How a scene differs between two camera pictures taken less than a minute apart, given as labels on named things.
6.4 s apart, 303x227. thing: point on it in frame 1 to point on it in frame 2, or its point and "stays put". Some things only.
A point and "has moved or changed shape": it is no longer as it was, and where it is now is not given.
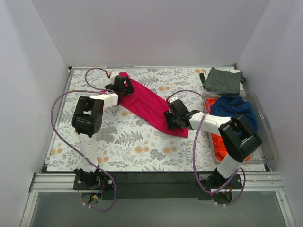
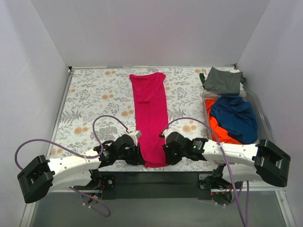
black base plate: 156,185 stays put
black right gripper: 169,120 to 169,156
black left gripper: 128,85 to 136,158
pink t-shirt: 149,108 has moved or changed shape
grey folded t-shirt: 223,82 stays put
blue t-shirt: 231,106 stays put
